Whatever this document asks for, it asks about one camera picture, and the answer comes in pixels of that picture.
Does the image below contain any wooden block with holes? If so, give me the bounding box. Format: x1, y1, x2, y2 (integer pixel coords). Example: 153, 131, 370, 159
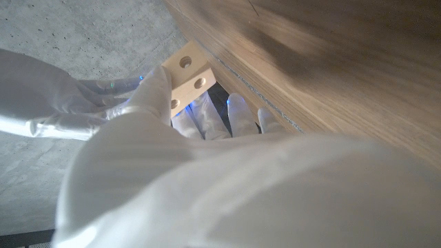
161, 40, 217, 118

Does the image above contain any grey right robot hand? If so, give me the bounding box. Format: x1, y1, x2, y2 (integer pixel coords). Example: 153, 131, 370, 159
0, 48, 145, 141

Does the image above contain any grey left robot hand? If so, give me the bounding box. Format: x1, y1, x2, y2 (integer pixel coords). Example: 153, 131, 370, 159
51, 65, 441, 248

